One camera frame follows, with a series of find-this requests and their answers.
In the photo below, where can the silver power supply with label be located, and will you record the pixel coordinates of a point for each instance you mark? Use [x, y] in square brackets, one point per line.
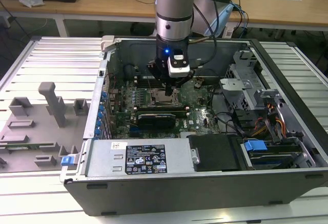
[107, 157]

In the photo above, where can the pale blue teach pendant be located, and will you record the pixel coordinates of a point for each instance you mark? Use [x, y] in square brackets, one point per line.
[221, 19]

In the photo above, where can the blue expansion slot clip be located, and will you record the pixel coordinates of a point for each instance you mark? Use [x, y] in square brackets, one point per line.
[102, 110]
[97, 132]
[104, 96]
[99, 125]
[100, 117]

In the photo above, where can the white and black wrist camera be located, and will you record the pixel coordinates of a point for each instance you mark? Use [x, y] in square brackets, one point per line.
[179, 67]

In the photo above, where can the open PC case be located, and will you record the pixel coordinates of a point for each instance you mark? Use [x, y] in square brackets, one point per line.
[179, 193]

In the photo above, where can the green motherboard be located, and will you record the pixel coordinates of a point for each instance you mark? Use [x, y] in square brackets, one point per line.
[197, 121]

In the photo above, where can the RAM slot with white clips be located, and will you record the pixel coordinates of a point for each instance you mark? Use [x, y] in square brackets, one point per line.
[159, 112]
[146, 83]
[146, 78]

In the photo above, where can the crumpled white paper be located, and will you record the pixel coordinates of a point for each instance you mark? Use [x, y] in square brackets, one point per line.
[32, 1]

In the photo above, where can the blue disk carrier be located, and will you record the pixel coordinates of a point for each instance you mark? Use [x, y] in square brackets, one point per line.
[255, 146]

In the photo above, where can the black bay cover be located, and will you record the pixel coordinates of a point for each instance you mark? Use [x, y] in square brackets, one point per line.
[215, 152]

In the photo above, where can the blue case latch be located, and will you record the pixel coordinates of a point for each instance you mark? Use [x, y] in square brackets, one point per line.
[68, 160]

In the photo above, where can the CPU socket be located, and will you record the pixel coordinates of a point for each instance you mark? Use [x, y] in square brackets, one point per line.
[148, 98]

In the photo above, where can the wooden desk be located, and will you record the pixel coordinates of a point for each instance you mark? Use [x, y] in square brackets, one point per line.
[115, 6]

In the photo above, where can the black graphics card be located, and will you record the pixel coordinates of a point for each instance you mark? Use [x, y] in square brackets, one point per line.
[156, 121]

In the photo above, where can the dark disk drive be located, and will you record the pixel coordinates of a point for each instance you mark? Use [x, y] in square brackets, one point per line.
[274, 160]

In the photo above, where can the grey parts rack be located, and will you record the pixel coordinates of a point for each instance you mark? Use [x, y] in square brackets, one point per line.
[38, 121]

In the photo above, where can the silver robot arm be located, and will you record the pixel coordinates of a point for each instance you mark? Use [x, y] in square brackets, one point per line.
[174, 8]

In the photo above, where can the silver perforated drive cage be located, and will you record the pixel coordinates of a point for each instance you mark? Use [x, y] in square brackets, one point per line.
[238, 90]

